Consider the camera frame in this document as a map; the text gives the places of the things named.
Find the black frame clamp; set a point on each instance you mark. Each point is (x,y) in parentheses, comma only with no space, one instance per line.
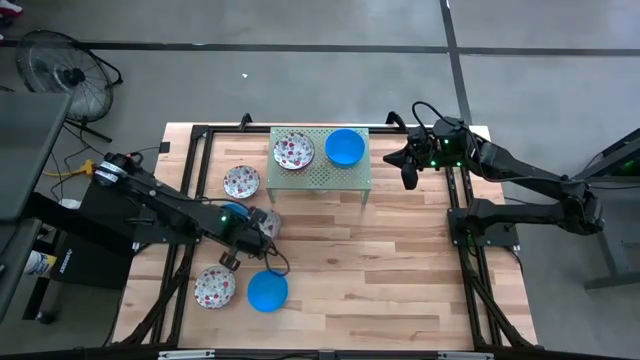
(395,120)
(245,121)

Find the small black tag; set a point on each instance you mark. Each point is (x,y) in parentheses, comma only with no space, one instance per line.
(164,147)

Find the black floor fan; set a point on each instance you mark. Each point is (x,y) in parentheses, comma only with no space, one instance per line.
(75,77)

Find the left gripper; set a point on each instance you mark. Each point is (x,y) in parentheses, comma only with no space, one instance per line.
(250,240)

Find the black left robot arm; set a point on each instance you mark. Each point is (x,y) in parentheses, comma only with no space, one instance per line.
(165,200)

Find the silver frame bracket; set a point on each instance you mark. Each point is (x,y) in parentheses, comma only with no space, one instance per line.
(465,356)
(185,355)

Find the red floral mini bowl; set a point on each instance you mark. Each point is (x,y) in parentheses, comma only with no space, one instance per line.
(293,151)
(274,225)
(215,286)
(241,181)

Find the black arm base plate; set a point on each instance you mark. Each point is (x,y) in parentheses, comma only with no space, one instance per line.
(192,237)
(500,235)

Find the green perforated metal riser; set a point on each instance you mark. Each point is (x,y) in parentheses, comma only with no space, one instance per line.
(320,175)

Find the person's shoe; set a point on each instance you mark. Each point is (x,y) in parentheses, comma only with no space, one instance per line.
(11,7)

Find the black metal stand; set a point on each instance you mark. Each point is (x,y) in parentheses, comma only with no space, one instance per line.
(607,235)

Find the black aluminium table frame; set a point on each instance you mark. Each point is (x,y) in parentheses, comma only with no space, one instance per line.
(472,280)

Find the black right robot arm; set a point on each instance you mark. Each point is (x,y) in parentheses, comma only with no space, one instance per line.
(525,172)

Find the grey desk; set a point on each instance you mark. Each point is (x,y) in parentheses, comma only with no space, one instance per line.
(25,150)

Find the white bottle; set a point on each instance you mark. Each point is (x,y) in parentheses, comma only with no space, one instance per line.
(37,263)

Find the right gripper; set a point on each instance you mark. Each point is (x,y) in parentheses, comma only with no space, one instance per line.
(422,147)

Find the yellow power plug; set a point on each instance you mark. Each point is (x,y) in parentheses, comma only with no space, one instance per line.
(86,168)

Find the black printed case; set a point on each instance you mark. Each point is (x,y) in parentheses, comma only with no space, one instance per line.
(85,265)

